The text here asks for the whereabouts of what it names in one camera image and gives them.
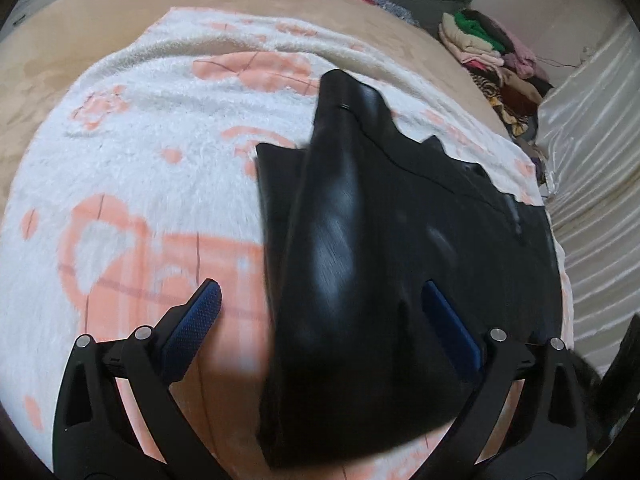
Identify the white satin curtain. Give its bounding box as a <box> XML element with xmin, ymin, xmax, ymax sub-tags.
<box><xmin>534</xmin><ymin>10</ymin><xmax>640</xmax><ymax>377</ymax></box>

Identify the pile of colourful clothes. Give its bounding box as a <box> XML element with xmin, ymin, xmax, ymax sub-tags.
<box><xmin>437</xmin><ymin>7</ymin><xmax>557</xmax><ymax>142</ymax></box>

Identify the white blanket with pink print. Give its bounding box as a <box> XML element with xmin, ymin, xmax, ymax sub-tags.
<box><xmin>0</xmin><ymin>7</ymin><xmax>574</xmax><ymax>480</ymax></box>

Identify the tan bed sheet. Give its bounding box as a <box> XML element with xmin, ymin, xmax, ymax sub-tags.
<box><xmin>0</xmin><ymin>0</ymin><xmax>507</xmax><ymax>221</ymax></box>

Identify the black leather jacket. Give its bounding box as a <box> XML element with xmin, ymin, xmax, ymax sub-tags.
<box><xmin>255</xmin><ymin>69</ymin><xmax>557</xmax><ymax>470</ymax></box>

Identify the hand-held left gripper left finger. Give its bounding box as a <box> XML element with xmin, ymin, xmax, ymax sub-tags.
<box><xmin>51</xmin><ymin>278</ymin><xmax>223</xmax><ymax>480</ymax></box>

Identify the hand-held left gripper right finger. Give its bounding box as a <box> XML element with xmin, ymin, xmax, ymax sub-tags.
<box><xmin>414</xmin><ymin>281</ymin><xmax>589</xmax><ymax>480</ymax></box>

